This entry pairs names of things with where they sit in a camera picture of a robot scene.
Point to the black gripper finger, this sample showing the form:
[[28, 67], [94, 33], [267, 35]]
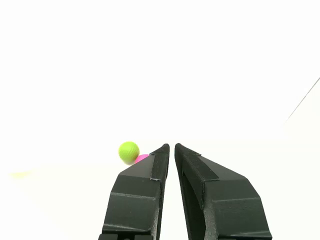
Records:
[[135, 200], [230, 205]]

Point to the pink golf ball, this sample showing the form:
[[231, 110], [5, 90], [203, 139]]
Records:
[[141, 158]]

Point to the green golf ball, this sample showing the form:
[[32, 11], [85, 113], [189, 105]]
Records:
[[128, 152]]

